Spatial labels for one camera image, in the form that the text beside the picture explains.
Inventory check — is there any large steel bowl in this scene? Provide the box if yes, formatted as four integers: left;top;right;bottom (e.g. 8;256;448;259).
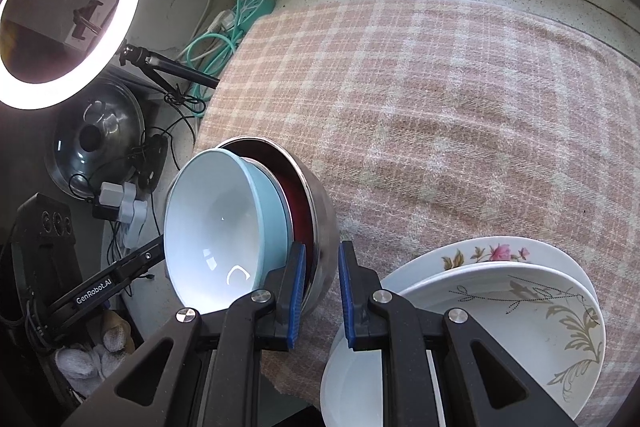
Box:
220;136;337;318

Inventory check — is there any white power adapter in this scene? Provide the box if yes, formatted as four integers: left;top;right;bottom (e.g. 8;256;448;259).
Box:
99;181;148;228

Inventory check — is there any pink plaid cloth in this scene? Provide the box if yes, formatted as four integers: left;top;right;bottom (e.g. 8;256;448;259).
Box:
192;0;640;408

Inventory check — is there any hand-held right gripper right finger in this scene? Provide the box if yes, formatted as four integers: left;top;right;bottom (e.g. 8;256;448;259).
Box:
338;241;576;427

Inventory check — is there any white plate with leaf print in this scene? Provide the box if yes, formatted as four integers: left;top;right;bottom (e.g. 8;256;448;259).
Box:
397;263;607;423

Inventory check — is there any black tripod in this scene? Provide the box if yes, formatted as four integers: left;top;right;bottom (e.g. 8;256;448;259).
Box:
119;44;221;90

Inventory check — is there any light blue bowl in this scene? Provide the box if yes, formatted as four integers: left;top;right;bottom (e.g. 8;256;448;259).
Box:
163;148;293;313

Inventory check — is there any red bowl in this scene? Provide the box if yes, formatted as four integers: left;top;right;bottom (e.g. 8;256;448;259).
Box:
227;142;316;288

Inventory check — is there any black phone clamp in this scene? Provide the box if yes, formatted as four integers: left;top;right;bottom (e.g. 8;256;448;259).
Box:
70;0;103;40

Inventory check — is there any white plug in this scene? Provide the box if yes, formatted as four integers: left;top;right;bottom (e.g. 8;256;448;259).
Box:
207;9;238;35

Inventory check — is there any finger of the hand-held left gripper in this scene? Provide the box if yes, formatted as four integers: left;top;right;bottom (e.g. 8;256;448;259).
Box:
112;243;166;280

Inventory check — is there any round teal power strip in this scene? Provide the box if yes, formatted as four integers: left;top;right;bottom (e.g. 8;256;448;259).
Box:
235;0;277;28

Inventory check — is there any person's left hand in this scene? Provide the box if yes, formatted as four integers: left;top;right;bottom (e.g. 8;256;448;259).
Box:
52;309;136;380

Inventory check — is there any glass pot lid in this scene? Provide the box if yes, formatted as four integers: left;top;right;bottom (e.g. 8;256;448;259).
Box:
44;77;146;198

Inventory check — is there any black oval device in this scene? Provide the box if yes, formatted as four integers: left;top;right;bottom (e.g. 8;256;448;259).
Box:
135;133;170;192

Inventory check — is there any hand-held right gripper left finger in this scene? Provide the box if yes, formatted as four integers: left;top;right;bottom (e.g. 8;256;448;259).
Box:
60;241;307;427

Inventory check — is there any floral white plate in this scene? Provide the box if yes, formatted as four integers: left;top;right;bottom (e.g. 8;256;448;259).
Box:
380;236;598;308

